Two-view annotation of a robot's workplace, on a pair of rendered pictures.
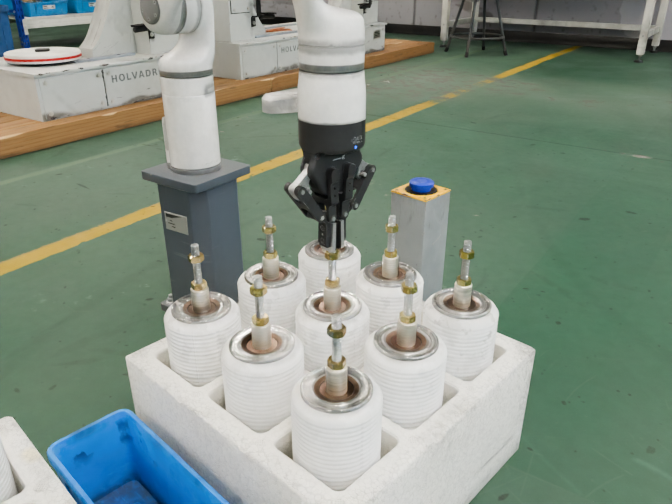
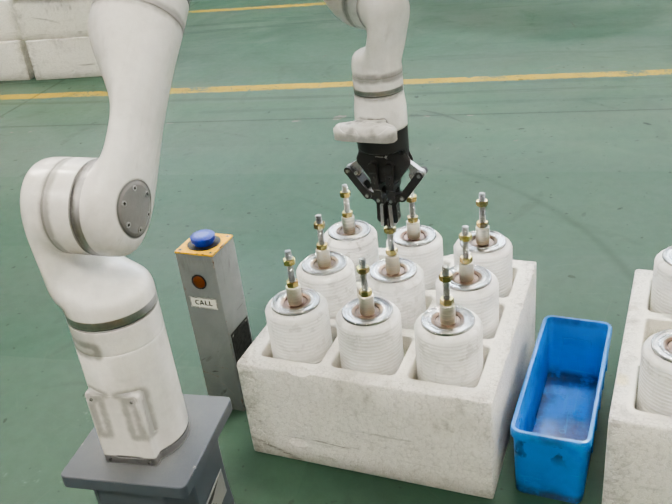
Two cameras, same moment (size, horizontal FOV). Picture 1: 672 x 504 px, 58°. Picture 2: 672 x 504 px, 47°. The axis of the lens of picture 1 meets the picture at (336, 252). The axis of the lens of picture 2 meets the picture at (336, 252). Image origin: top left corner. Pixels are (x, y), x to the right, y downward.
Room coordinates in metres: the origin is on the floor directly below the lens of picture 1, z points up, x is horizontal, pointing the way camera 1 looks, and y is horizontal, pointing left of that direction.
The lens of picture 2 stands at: (1.08, 0.98, 0.87)
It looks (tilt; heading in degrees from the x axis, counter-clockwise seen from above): 28 degrees down; 251
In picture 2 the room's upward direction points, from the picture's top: 7 degrees counter-clockwise
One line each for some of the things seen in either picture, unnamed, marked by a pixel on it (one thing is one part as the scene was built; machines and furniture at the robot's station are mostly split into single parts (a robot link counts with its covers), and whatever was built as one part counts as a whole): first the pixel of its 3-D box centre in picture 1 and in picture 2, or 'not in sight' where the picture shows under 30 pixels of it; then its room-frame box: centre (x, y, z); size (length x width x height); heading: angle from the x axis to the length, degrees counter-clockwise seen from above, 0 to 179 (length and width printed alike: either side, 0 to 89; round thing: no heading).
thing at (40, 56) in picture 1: (43, 55); not in sight; (2.66, 1.24, 0.29); 0.30 x 0.30 x 0.06
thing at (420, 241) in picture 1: (415, 275); (221, 325); (0.93, -0.14, 0.16); 0.07 x 0.07 x 0.31; 47
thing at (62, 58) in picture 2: not in sight; (87, 47); (0.88, -2.93, 0.09); 0.39 x 0.39 x 0.18; 59
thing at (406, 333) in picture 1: (406, 332); (413, 229); (0.58, -0.08, 0.26); 0.02 x 0.02 x 0.03
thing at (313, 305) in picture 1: (332, 305); (393, 270); (0.66, 0.00, 0.25); 0.08 x 0.08 x 0.01
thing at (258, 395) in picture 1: (266, 406); (468, 327); (0.58, 0.09, 0.16); 0.10 x 0.10 x 0.18
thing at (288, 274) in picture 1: (271, 275); (367, 311); (0.75, 0.09, 0.25); 0.08 x 0.08 x 0.01
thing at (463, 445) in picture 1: (332, 405); (399, 353); (0.66, 0.00, 0.09); 0.39 x 0.39 x 0.18; 47
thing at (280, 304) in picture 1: (274, 330); (372, 361); (0.75, 0.09, 0.16); 0.10 x 0.10 x 0.18
